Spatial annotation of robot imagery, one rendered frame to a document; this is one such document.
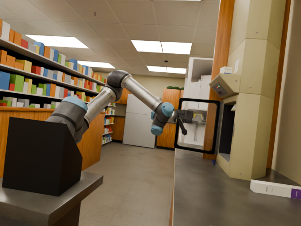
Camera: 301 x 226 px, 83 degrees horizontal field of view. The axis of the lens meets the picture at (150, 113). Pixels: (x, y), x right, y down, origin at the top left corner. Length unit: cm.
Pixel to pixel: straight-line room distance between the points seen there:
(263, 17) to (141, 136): 531
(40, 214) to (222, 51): 141
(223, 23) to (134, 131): 503
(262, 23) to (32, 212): 129
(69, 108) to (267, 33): 107
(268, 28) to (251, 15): 12
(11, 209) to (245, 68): 115
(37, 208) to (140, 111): 552
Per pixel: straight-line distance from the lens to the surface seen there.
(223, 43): 152
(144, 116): 599
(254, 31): 118
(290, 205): 96
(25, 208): 66
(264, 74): 114
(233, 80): 107
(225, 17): 161
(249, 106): 108
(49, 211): 62
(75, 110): 80
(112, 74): 111
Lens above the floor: 125
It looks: level
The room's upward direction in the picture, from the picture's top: 6 degrees clockwise
